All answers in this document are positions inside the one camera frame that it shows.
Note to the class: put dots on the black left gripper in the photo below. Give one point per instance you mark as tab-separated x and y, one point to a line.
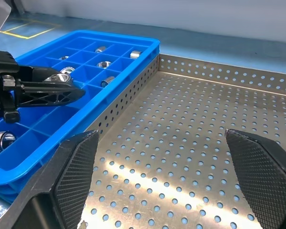
2	69

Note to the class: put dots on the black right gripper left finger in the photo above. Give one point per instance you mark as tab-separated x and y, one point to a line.
50	181

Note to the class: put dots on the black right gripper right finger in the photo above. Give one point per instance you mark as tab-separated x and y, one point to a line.
267	176

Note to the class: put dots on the metal roller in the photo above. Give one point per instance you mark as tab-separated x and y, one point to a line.
135	54
2	140
107	81
59	77
64	58
100	49
67	69
104	64

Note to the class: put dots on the blue compartment plastic tray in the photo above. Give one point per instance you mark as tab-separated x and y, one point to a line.
50	124

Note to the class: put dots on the perforated steel tray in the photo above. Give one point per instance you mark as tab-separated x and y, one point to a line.
169	131

